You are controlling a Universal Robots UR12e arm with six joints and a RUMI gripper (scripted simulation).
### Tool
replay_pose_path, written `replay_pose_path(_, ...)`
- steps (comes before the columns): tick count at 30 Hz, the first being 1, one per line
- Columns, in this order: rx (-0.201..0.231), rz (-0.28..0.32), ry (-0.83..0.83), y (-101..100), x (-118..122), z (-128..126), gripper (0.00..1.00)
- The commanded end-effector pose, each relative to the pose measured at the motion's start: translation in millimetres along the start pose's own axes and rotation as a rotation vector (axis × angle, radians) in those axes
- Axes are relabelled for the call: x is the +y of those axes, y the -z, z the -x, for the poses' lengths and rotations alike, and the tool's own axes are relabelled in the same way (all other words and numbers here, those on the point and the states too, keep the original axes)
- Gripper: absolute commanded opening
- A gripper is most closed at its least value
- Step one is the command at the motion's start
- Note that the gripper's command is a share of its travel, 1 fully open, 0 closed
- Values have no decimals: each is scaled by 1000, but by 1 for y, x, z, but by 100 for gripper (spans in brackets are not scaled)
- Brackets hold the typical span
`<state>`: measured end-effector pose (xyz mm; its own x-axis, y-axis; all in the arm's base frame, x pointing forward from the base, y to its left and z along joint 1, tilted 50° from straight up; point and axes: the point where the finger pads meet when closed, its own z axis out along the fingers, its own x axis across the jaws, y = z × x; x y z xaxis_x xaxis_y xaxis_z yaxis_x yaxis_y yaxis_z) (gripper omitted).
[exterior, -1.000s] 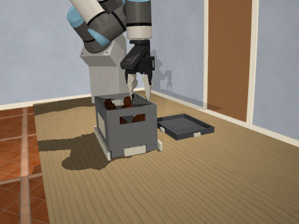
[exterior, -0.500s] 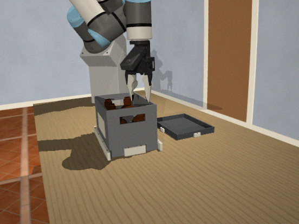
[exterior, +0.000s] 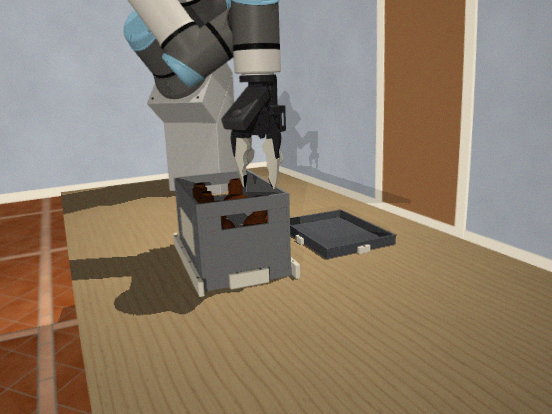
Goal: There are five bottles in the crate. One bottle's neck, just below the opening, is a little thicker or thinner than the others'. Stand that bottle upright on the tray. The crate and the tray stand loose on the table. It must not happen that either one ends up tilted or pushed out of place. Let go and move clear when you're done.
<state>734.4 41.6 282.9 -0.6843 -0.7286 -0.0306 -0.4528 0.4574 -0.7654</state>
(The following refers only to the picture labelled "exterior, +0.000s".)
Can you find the grey plastic crate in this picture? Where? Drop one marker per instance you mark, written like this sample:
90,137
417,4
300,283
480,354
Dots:
225,251

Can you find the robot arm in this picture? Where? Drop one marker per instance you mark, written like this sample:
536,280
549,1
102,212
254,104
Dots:
249,34

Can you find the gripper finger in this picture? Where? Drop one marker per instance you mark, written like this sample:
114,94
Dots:
271,148
243,153

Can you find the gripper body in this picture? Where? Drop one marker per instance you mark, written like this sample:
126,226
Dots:
261,123

